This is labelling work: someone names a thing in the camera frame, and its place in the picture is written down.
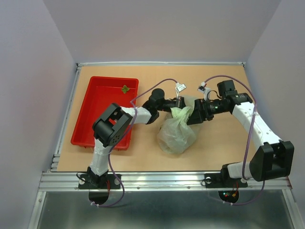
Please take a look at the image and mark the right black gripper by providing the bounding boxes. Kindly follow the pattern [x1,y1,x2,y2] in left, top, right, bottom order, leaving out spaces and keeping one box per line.
[186,97,229,125]

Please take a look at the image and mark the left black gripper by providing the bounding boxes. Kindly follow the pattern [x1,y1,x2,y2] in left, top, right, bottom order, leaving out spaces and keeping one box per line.
[157,96,191,120]

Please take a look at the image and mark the pale green plastic bag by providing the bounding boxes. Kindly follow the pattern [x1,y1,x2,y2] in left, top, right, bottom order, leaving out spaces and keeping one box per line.
[157,95,202,155]

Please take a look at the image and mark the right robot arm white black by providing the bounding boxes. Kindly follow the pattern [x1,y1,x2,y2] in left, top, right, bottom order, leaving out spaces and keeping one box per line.
[187,80,295,188]

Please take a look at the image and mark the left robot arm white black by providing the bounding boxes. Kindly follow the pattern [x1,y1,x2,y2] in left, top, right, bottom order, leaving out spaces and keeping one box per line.
[79,88,186,188]

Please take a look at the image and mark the small green fake leaf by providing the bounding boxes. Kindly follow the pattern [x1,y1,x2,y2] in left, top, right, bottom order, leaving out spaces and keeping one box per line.
[121,85,130,94]

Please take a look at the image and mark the red plastic tray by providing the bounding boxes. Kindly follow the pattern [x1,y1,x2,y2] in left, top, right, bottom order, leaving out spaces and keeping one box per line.
[70,76,140,151]

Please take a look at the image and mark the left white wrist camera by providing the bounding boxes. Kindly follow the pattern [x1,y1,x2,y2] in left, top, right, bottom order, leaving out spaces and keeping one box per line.
[175,82,187,98]

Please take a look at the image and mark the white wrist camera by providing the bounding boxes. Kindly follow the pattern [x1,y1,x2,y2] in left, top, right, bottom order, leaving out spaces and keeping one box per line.
[175,82,187,98]
[197,82,211,100]

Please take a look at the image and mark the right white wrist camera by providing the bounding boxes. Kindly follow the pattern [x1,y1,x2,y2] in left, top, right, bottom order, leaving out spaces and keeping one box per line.
[197,82,211,100]

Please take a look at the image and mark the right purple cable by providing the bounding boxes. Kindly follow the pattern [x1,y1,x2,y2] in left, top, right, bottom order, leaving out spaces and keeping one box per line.
[203,75,265,207]

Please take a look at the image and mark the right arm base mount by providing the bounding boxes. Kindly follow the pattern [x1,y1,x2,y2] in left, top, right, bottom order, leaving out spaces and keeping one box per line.
[201,173,248,189]

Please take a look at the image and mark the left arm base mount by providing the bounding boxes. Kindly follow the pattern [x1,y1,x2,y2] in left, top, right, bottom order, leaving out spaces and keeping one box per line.
[76,173,121,190]

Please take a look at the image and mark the aluminium rail frame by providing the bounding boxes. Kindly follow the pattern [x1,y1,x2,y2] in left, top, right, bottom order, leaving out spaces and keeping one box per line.
[29,63,304,229]

